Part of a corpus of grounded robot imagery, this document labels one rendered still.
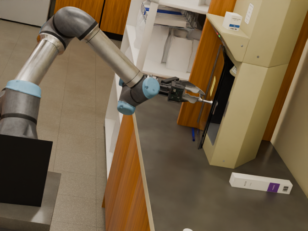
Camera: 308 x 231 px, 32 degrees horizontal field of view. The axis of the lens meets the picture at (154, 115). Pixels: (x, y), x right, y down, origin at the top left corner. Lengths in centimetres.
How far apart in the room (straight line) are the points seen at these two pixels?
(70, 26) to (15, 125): 49
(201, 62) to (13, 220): 122
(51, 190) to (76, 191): 180
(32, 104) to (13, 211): 34
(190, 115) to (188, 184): 58
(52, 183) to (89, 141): 245
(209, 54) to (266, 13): 48
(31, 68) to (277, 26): 94
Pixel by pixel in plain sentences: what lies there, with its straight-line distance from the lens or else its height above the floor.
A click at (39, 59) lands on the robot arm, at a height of 128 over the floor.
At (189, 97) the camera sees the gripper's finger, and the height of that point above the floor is 118.
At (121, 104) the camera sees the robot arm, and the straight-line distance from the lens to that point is 216.
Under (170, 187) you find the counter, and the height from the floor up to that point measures 94.
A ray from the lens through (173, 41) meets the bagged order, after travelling 344.
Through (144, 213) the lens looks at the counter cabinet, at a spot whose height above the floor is 78.
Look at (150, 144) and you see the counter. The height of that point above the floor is 94.
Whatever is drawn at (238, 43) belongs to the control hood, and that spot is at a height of 148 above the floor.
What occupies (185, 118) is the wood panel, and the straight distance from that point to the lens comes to 260.
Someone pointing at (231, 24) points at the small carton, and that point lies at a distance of 217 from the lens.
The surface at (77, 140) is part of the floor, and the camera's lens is 432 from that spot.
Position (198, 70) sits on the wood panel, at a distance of 252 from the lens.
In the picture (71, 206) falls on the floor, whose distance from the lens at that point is 351.
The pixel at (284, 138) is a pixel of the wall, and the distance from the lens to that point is 269.
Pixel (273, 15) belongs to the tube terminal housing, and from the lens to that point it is 213.
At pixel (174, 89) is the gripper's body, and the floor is 122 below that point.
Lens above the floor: 194
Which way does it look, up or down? 22 degrees down
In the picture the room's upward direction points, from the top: 15 degrees clockwise
